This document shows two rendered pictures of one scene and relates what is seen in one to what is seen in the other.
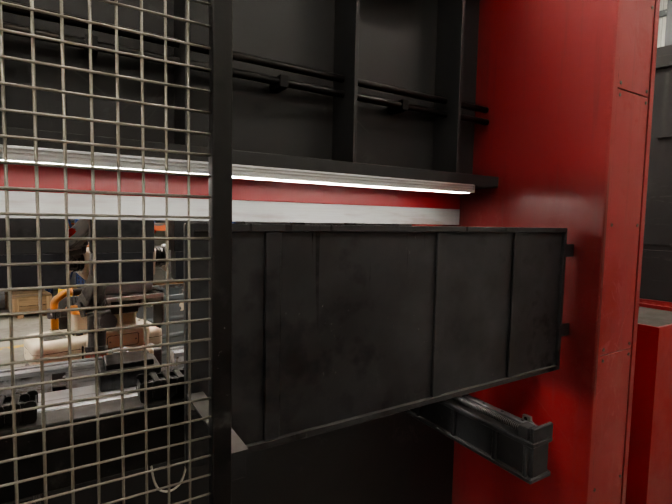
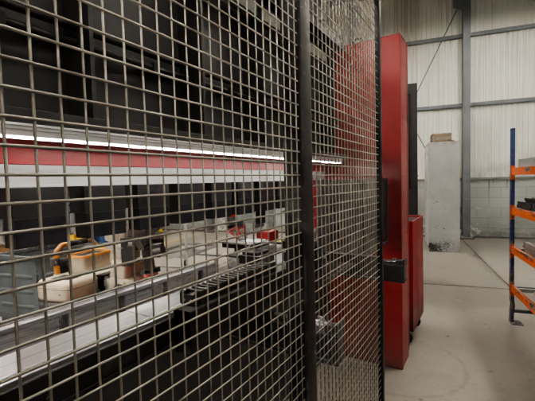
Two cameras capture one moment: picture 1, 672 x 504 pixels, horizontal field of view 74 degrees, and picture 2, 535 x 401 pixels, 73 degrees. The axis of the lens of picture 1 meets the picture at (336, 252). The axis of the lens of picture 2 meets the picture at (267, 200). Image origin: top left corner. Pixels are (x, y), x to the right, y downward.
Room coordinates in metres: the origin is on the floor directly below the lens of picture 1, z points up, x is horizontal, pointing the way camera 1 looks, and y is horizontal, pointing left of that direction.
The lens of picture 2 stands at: (-0.46, 1.12, 1.34)
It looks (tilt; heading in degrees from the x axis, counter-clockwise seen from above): 3 degrees down; 333
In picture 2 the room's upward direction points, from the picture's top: 2 degrees counter-clockwise
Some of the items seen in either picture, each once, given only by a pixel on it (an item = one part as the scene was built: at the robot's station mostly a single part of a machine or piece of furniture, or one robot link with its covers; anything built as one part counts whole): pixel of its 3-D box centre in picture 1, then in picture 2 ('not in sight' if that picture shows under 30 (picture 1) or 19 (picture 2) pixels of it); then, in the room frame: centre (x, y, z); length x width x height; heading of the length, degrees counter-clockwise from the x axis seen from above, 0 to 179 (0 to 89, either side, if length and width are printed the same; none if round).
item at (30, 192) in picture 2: not in sight; (34, 216); (0.76, 1.25, 1.26); 0.15 x 0.09 x 0.17; 122
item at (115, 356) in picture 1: (124, 359); (243, 255); (1.04, 0.50, 1.01); 0.26 x 0.12 x 0.05; 32
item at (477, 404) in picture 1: (444, 403); (351, 264); (1.29, -0.33, 0.81); 0.64 x 0.08 x 0.14; 32
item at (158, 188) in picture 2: not in sight; (146, 205); (0.97, 0.91, 1.26); 0.15 x 0.09 x 0.17; 122
